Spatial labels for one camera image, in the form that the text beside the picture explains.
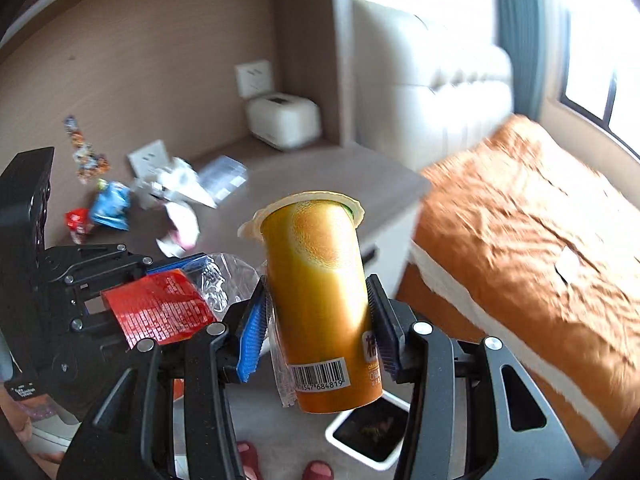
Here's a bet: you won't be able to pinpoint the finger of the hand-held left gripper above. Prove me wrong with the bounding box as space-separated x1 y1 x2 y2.
42 242 208 291
67 310 126 348

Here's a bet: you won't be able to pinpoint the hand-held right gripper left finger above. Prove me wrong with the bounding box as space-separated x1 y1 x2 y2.
57 277 268 480

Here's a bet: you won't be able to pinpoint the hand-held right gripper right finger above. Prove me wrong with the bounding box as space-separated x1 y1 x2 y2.
367 275 586 480

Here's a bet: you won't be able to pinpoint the clear plastic wrapper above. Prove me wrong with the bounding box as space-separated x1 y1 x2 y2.
197 252 263 321

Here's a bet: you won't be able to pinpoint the red snack packet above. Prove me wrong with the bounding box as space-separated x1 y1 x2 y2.
100 268 218 351

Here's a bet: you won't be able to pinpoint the orange juice cup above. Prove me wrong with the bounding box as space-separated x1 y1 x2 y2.
237 191 386 415

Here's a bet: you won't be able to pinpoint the white trash bin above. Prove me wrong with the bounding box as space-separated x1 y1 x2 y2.
325 391 416 471

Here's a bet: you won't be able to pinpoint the white pink wrapper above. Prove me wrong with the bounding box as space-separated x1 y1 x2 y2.
156 201 202 257

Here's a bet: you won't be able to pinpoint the small red packet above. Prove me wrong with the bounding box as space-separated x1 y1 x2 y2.
64 208 96 245

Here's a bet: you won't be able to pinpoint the white bed sheet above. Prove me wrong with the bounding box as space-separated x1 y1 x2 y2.
410 247 621 441

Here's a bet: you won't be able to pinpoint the crumpled white paper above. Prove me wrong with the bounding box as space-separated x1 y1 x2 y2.
132 156 218 211

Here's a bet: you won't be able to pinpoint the blue snack packet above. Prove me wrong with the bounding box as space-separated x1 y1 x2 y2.
89 180 132 232

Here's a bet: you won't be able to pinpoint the clear plastic bag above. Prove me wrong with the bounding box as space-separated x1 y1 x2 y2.
197 155 249 201

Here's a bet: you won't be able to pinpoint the orange blanket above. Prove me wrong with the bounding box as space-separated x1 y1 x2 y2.
397 114 640 461

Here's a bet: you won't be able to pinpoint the white tissue box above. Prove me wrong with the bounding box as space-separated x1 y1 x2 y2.
245 92 322 152

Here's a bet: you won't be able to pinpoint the white phone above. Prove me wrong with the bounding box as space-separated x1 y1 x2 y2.
556 246 583 286

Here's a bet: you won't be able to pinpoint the wooden shelf unit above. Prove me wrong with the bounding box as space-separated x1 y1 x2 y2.
0 0 356 148

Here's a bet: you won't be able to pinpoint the cream padded headboard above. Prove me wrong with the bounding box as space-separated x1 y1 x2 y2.
350 0 516 173

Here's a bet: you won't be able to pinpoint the grey curtain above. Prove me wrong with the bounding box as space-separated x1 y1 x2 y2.
492 0 551 121

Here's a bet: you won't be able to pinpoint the dark framed window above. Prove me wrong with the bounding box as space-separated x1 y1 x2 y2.
557 0 640 161

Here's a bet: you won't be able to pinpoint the colourful wall stickers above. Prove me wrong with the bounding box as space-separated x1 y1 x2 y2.
62 115 111 183

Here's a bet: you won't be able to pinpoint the white wall socket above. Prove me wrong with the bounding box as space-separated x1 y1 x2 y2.
235 60 276 98
126 140 173 181

